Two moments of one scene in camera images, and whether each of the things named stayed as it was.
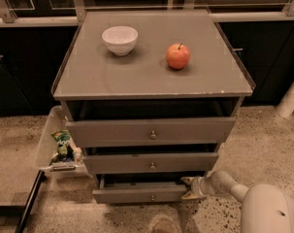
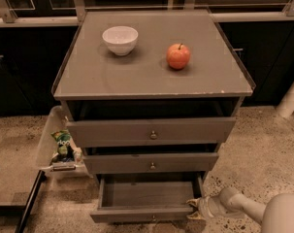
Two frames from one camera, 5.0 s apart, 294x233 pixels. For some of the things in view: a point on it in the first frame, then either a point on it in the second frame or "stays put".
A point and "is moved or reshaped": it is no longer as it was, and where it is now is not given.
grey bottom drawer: [139, 192] is moved or reshaped
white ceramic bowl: [119, 40] stays put
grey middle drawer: [148, 163] stays put
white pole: [291, 98] stays put
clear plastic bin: [59, 150] stays put
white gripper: [197, 186] -> [207, 206]
